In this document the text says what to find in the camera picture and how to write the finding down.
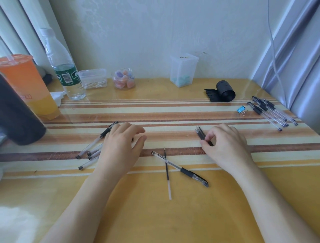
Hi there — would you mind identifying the black garbage bag roll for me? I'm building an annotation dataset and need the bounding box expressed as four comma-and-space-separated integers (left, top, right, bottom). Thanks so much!
204, 80, 236, 103

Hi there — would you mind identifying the person's right hand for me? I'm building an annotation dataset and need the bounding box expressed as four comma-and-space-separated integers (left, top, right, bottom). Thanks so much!
200, 123, 253, 174

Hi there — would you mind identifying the person's left hand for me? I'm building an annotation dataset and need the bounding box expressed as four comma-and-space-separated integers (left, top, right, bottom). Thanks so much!
96, 122, 147, 174

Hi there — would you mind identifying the black cylindrical object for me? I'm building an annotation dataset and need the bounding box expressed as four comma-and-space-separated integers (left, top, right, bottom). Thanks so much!
0, 73, 47, 146

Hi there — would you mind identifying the tall clear plastic container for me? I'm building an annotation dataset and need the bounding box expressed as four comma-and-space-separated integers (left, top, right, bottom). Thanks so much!
170, 53, 199, 88

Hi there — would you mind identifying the white-ended black pen refill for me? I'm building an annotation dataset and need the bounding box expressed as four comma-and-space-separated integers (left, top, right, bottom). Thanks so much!
164, 148, 172, 200

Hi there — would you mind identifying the white crumpled tissue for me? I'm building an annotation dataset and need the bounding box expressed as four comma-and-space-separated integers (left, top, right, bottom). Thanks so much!
49, 91, 67, 108

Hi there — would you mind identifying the small jar of colourful erasers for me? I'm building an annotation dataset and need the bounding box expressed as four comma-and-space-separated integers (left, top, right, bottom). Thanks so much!
112, 68, 136, 89

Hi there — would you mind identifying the person's right forearm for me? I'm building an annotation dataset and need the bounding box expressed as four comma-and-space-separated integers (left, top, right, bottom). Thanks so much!
231, 158, 320, 243

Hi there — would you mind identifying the dark grey object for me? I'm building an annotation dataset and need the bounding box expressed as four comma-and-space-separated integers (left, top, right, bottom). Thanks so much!
34, 65, 54, 86

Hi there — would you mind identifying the pile of capped clear pens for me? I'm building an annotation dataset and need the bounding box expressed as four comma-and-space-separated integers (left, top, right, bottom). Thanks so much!
246, 96, 299, 132

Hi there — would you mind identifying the pale grey curtain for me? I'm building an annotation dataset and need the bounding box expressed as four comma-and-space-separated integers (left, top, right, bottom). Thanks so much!
0, 0, 66, 75

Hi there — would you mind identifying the person's left forearm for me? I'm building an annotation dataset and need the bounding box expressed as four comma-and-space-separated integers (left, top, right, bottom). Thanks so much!
40, 168, 132, 243

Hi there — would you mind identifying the shiny lilac curtain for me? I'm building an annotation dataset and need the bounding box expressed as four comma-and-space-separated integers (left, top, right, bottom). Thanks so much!
250, 0, 320, 124

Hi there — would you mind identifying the orange drink plastic cup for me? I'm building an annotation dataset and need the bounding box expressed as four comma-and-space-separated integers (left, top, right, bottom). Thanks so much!
0, 54, 61, 121

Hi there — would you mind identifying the clear water bottle green label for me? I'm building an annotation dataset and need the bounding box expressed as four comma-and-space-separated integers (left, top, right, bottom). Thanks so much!
39, 28, 87, 101

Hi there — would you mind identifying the clear box of cotton swabs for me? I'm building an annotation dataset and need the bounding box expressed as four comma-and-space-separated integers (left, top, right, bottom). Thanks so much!
78, 69, 108, 90

